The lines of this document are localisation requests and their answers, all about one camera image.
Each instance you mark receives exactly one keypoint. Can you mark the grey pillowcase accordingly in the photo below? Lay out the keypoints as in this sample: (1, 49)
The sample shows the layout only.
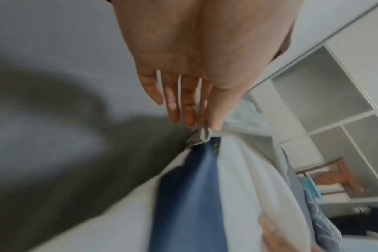
(52, 147)

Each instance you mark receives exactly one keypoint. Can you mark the person's left hand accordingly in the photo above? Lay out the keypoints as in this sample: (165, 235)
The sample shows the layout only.
(201, 49)

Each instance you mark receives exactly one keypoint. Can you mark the person's right hand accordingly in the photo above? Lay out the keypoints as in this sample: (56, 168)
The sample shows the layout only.
(282, 242)

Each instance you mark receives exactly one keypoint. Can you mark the pile of black items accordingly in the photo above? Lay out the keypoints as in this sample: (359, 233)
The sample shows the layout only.
(360, 221)

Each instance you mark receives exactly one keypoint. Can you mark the white pillow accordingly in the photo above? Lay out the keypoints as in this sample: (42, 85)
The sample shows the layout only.
(254, 184)

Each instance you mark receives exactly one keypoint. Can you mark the white wardrobe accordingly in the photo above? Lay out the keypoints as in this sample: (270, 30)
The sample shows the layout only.
(332, 98)

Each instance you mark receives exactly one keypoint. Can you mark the navy patterned quilt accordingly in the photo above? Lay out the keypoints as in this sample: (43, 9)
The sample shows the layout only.
(322, 226)

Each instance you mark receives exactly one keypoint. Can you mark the brown wooden chair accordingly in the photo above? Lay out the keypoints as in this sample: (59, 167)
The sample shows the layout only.
(335, 177)

